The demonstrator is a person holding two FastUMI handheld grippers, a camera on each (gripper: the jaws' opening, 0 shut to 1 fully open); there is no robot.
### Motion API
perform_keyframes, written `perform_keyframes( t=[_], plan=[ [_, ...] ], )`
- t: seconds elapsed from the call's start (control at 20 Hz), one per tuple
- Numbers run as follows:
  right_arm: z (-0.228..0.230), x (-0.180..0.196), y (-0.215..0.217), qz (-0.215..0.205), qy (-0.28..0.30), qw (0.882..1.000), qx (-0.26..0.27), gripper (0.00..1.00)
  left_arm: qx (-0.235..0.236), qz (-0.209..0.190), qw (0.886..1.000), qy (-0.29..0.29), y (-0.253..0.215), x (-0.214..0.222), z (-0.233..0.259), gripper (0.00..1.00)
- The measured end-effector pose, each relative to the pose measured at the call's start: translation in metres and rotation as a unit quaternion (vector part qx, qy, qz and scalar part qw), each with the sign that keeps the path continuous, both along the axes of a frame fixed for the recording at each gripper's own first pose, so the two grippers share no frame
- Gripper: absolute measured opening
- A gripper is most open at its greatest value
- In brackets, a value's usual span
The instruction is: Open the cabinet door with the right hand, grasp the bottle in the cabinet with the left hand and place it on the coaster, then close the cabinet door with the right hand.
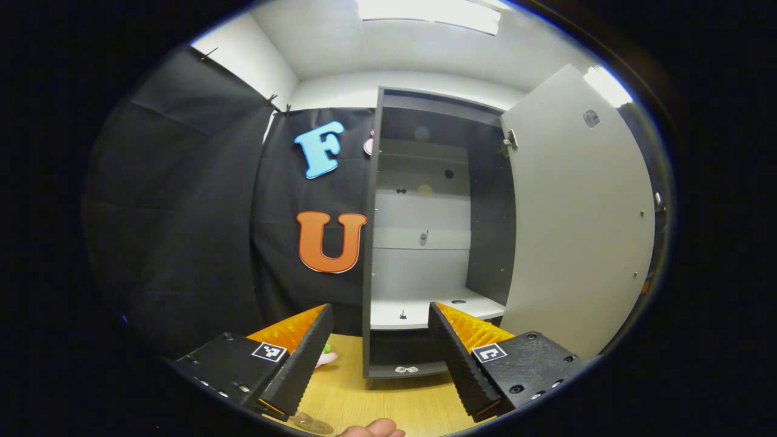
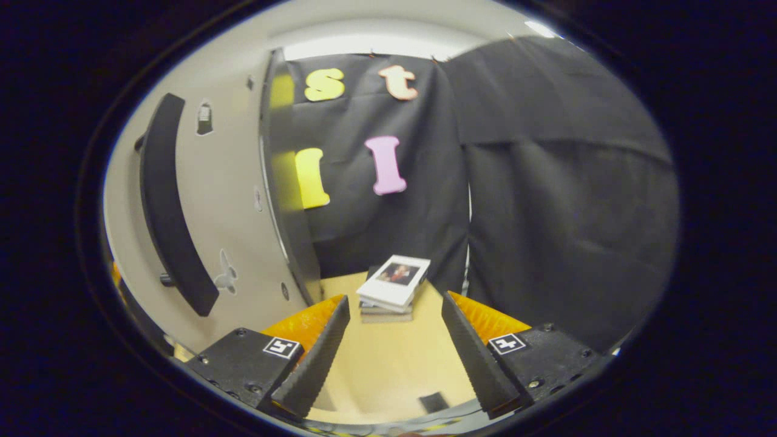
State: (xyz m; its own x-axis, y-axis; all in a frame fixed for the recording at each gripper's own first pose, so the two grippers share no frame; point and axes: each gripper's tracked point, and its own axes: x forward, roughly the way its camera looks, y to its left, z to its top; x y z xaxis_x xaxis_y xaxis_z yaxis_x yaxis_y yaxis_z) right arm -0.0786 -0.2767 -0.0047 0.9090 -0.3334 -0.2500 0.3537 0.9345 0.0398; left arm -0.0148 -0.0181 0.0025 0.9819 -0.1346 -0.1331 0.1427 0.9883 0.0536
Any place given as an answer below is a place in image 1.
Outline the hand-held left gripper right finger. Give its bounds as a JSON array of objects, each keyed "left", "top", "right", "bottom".
[{"left": 428, "top": 302, "right": 591, "bottom": 424}]

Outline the black backdrop cloth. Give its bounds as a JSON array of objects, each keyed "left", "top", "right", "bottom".
[{"left": 82, "top": 46, "right": 377, "bottom": 359}]

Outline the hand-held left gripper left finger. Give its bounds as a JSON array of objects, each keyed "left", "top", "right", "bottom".
[{"left": 163, "top": 303, "right": 334, "bottom": 422}]

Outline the dark grey cabinet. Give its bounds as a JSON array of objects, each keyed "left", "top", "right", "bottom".
[{"left": 362, "top": 87, "right": 517, "bottom": 379}]

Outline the grey cabinet door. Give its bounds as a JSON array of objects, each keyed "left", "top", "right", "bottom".
[{"left": 499, "top": 64, "right": 657, "bottom": 360}]

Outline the round brown disc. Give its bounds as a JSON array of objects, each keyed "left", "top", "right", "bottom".
[{"left": 287, "top": 412, "right": 335, "bottom": 435}]

